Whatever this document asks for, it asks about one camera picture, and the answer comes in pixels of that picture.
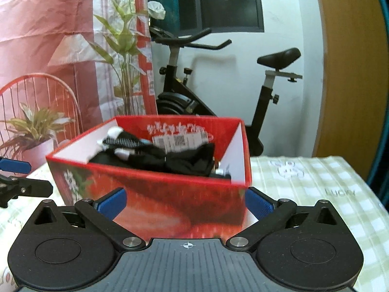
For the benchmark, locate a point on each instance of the wooden board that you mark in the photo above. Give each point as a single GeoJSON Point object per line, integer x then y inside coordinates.
{"type": "Point", "coordinates": [349, 67]}

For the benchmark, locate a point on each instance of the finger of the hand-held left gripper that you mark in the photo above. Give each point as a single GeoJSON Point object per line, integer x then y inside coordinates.
{"type": "Point", "coordinates": [16, 165]}
{"type": "Point", "coordinates": [33, 187]}

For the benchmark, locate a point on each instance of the green checked bedsheet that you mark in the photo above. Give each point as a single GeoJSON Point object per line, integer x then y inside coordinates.
{"type": "Point", "coordinates": [304, 188]}

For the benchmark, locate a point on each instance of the red cardboard box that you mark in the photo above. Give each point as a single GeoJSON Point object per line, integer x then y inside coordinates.
{"type": "Point", "coordinates": [170, 206]}

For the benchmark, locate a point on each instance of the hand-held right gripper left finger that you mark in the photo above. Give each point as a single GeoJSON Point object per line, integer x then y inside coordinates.
{"type": "Point", "coordinates": [112, 202]}

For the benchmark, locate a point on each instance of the dark window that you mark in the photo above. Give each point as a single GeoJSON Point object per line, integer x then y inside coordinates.
{"type": "Point", "coordinates": [228, 3]}

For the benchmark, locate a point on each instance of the black garment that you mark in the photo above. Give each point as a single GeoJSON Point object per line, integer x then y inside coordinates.
{"type": "Point", "coordinates": [182, 161]}

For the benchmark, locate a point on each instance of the teal curtain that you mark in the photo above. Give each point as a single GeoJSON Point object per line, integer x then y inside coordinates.
{"type": "Point", "coordinates": [383, 112]}

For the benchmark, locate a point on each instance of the red printed plant backdrop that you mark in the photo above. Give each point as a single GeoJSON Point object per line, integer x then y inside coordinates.
{"type": "Point", "coordinates": [45, 21]}

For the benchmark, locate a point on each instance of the black exercise bike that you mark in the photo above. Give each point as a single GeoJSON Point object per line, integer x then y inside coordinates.
{"type": "Point", "coordinates": [179, 100]}

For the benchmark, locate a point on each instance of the black white striped cloth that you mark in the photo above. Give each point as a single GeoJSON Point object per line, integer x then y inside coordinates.
{"type": "Point", "coordinates": [121, 142]}

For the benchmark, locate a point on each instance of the white shipping label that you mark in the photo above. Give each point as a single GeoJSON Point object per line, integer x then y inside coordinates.
{"type": "Point", "coordinates": [176, 140]}

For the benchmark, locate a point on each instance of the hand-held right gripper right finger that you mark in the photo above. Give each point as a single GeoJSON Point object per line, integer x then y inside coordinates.
{"type": "Point", "coordinates": [258, 203]}

